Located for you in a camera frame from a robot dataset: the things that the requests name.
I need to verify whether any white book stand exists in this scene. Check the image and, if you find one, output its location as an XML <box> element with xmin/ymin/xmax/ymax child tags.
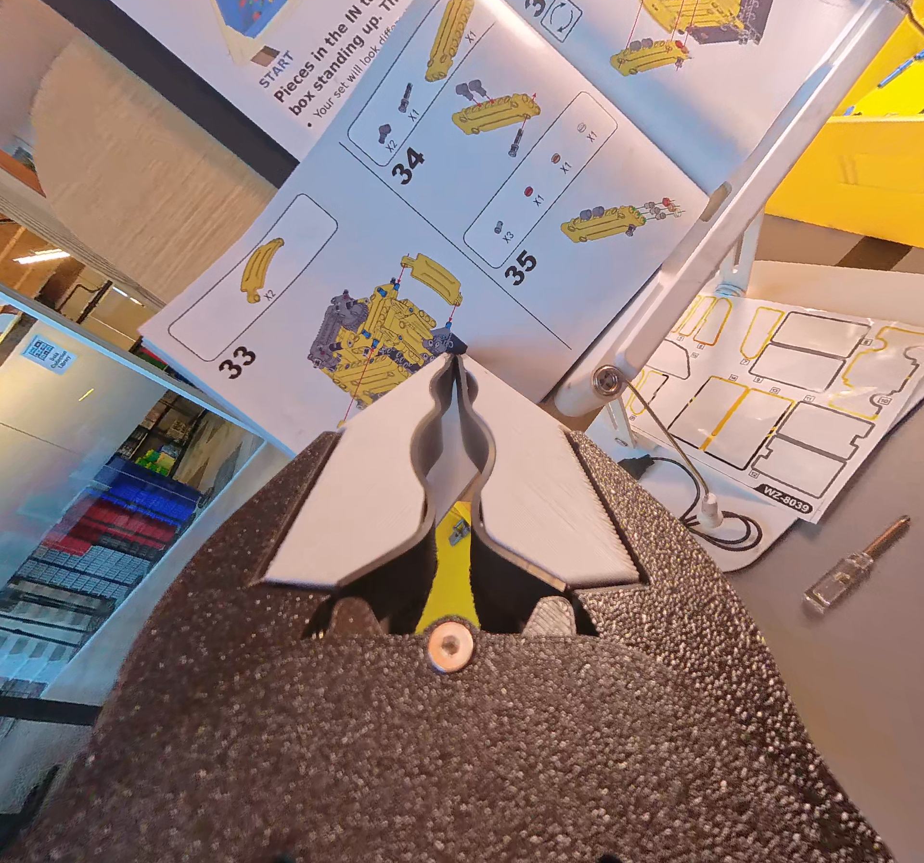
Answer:
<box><xmin>545</xmin><ymin>0</ymin><xmax>914</xmax><ymax>577</ymax></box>

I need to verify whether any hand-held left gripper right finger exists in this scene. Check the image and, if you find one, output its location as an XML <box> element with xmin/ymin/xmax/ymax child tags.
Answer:
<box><xmin>456</xmin><ymin>356</ymin><xmax>645</xmax><ymax>596</ymax></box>

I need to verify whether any small blue wall sign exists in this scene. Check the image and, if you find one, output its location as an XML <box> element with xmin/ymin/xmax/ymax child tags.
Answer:
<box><xmin>20</xmin><ymin>332</ymin><xmax>78</xmax><ymax>378</ymax></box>

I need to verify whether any yellow toy robot model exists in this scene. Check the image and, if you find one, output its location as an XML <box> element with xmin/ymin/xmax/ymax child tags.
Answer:
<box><xmin>417</xmin><ymin>501</ymin><xmax>483</xmax><ymax>636</ymax></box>

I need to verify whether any black cable with plug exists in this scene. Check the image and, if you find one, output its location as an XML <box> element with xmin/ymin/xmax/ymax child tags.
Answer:
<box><xmin>619</xmin><ymin>453</ymin><xmax>765</xmax><ymax>555</ymax></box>

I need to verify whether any open instruction booklet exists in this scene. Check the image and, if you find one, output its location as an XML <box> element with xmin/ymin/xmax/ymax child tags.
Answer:
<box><xmin>137</xmin><ymin>0</ymin><xmax>896</xmax><ymax>454</ymax></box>

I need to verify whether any clear-handled small screwdriver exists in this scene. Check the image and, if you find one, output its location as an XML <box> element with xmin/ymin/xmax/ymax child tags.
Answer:
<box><xmin>801</xmin><ymin>514</ymin><xmax>912</xmax><ymax>616</ymax></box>

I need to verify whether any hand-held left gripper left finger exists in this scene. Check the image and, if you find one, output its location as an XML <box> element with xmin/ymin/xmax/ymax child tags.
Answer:
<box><xmin>261</xmin><ymin>354</ymin><xmax>474</xmax><ymax>591</ymax></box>

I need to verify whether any yellow plastic storage bin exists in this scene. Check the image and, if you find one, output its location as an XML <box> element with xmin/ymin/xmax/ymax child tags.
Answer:
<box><xmin>764</xmin><ymin>0</ymin><xmax>924</xmax><ymax>238</ymax></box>

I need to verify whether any sticker sheet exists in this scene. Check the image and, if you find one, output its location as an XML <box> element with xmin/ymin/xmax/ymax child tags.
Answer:
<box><xmin>627</xmin><ymin>292</ymin><xmax>924</xmax><ymax>526</ymax></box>

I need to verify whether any white task instruction sheet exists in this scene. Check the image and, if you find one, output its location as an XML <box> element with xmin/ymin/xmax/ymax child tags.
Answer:
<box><xmin>29</xmin><ymin>0</ymin><xmax>506</xmax><ymax>157</ymax></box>

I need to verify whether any rack of small parts drawers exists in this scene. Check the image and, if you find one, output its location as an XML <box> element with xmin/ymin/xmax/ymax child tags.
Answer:
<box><xmin>0</xmin><ymin>437</ymin><xmax>210</xmax><ymax>705</ymax></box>

